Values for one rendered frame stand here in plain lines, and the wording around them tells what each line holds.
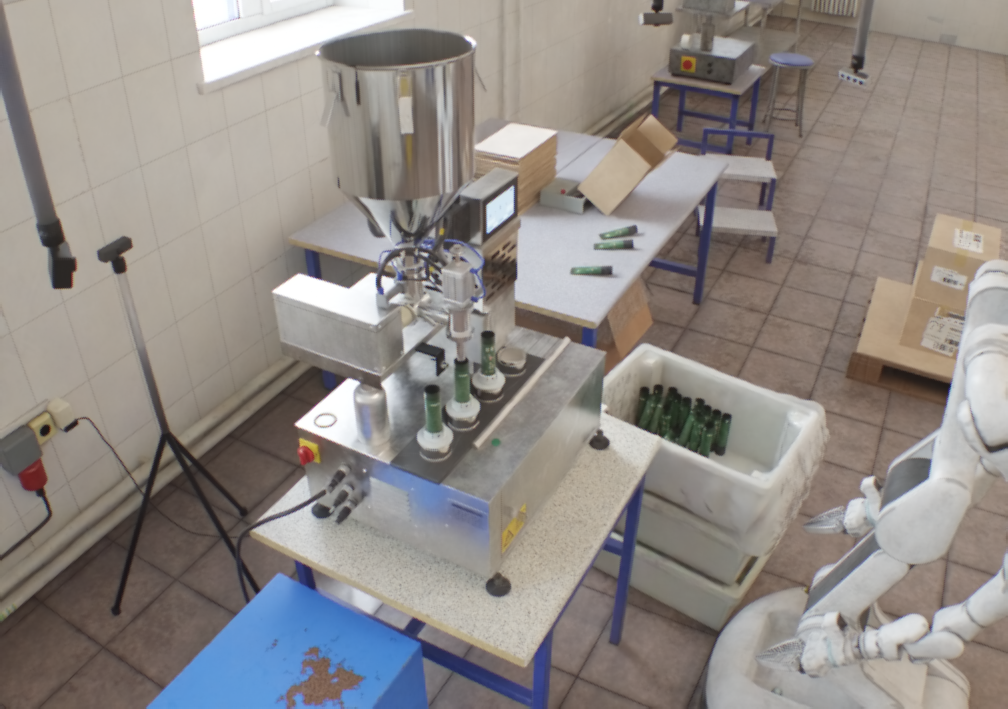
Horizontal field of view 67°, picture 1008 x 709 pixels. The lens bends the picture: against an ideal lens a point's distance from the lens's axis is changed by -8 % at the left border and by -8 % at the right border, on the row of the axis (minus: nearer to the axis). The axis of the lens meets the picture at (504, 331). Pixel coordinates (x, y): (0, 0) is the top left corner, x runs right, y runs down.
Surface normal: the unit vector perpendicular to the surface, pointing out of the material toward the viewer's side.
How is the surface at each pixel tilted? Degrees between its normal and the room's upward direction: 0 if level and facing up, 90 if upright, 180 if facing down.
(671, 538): 96
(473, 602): 0
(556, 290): 0
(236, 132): 90
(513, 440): 0
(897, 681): 23
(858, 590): 90
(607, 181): 90
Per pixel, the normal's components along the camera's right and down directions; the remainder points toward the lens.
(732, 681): -0.57, -0.67
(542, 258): 0.00, -0.84
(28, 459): 0.88, 0.26
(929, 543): -0.40, 0.51
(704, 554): -0.60, 0.52
